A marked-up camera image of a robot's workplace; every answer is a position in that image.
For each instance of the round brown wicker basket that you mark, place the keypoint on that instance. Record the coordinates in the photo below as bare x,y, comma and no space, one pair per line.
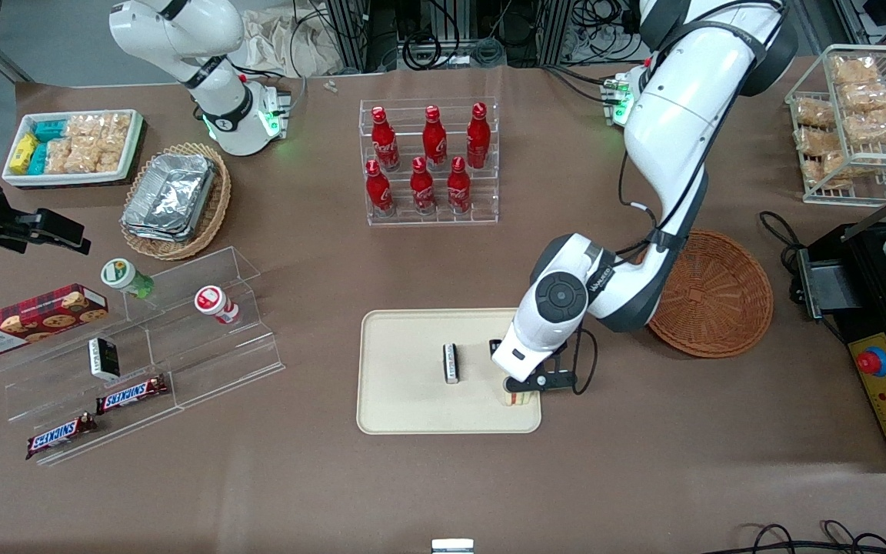
720,300

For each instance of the Snickers chocolate bar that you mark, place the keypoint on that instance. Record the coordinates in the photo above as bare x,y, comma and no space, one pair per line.
61,436
131,395

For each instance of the small black snack box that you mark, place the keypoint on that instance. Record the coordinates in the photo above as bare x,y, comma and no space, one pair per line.
104,358

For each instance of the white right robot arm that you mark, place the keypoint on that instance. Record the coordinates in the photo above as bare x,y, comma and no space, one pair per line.
174,31

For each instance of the light plastic serving tray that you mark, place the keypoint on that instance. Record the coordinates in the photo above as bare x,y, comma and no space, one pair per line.
412,400

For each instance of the red cola bottle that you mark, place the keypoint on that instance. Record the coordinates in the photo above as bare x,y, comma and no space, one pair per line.
458,188
385,146
422,191
478,138
379,192
434,142

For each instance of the aluminium frame rack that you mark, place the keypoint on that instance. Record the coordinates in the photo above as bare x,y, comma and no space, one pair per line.
451,31

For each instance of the oval tan wicker basket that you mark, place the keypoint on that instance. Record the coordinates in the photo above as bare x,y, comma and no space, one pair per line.
216,208

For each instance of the red emergency stop button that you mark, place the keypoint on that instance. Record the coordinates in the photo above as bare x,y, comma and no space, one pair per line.
872,362

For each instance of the clear acrylic bottle rack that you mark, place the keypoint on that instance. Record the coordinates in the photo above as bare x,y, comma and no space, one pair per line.
431,219

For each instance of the clear acrylic step shelf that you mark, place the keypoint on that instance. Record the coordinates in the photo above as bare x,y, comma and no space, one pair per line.
204,362

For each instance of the yellow snack box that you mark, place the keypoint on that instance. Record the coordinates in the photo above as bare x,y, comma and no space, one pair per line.
24,152

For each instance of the teal snack box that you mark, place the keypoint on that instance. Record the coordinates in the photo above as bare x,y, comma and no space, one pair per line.
51,129
38,158

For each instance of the clear bag rice crackers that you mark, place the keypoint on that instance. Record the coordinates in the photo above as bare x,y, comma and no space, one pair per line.
116,131
89,156
60,156
85,125

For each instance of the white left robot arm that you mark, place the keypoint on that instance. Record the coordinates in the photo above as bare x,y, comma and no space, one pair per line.
674,115

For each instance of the small white black device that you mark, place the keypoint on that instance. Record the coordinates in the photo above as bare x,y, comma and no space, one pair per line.
452,546

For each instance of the grey metal bracket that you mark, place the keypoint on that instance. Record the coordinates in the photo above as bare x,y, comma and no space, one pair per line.
831,286

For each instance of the triangle sandwich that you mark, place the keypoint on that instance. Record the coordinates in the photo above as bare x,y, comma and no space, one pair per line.
518,398

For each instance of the green lidded cup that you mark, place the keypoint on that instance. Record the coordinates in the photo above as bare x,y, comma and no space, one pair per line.
124,275

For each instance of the black white snack bar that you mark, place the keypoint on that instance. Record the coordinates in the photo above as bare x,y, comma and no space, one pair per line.
451,363

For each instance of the bagged fried snack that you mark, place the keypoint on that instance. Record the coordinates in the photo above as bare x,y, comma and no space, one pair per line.
814,112
854,69
839,165
877,125
870,96
820,140

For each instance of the white rectangular snack tray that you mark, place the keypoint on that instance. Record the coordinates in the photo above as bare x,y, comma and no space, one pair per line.
131,154

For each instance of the stack of foil containers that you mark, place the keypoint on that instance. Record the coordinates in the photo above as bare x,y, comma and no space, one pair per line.
170,196

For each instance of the crumpled white cloth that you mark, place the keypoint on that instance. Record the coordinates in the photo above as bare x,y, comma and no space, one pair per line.
289,46

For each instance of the red tartan cookie box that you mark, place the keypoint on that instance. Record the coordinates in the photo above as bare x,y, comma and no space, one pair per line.
28,319

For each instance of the red lidded cup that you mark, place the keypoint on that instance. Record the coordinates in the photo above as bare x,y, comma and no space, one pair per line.
214,302

